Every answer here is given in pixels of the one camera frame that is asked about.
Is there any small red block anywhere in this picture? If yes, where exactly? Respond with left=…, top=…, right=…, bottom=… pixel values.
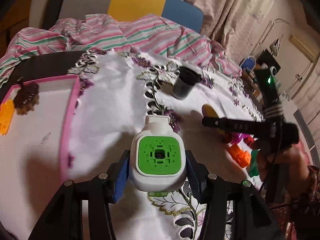
left=243, top=136, right=255, bottom=146

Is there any magenta flared cup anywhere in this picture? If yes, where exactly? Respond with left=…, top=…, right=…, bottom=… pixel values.
left=224, top=132, right=244, bottom=144

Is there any orange interlocking cube block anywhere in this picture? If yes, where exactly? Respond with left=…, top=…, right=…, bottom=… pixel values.
left=227, top=144, right=251, bottom=168

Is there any white green plug adapter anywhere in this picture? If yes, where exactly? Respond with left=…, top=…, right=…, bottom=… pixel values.
left=129, top=115, right=187, bottom=197

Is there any green flared cup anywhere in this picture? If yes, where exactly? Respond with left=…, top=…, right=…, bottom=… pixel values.
left=248, top=150, right=259, bottom=178

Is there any yellow corn toy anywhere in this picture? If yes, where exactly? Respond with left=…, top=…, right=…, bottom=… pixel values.
left=201, top=104, right=219, bottom=118

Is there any black cup with flared base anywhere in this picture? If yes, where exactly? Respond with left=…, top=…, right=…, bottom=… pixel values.
left=172, top=66, right=202, bottom=100

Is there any person's patterned sleeve forearm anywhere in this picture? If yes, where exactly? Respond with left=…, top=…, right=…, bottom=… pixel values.
left=268, top=165, right=319, bottom=239

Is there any person's right hand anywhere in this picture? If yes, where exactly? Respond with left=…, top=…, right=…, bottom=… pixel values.
left=251, top=138, right=313, bottom=196

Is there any wooden shelf with clutter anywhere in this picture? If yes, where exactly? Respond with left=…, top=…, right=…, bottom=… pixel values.
left=241, top=68, right=261, bottom=98

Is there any blue chair back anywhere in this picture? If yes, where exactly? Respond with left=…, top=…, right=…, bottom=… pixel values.
left=240, top=56, right=256, bottom=70

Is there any white floral embroidered tablecloth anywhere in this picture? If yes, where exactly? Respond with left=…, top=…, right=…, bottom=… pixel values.
left=68, top=50, right=263, bottom=239

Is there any pink-rimmed white tray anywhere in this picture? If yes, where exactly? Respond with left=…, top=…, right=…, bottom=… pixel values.
left=1, top=75, right=80, bottom=239

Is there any white air conditioner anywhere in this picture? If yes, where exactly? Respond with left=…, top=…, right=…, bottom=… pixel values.
left=289, top=35, right=317, bottom=62

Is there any beige patterned curtain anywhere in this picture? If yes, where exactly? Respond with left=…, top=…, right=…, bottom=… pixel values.
left=183, top=0, right=274, bottom=63

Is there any brown toy figure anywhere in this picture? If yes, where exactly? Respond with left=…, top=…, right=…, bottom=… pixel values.
left=13, top=82, right=39, bottom=115

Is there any orange yellow perforated block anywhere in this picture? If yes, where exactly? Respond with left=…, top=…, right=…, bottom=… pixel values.
left=0, top=99, right=15, bottom=135

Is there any pink green striped cloth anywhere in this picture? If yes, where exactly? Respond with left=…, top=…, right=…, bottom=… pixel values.
left=1, top=14, right=241, bottom=85

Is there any grey yellow blue chair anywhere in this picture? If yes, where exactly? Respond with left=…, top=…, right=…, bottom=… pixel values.
left=29, top=0, right=204, bottom=32

